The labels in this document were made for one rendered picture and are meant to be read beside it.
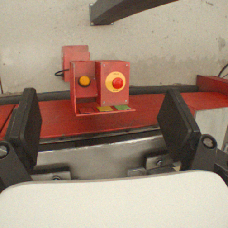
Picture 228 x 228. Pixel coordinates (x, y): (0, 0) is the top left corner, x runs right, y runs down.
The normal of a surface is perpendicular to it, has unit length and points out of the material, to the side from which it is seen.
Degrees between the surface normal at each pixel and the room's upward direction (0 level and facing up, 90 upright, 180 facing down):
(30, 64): 0
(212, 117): 0
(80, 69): 0
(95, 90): 35
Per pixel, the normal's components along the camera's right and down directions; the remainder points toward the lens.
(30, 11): 0.32, 0.33
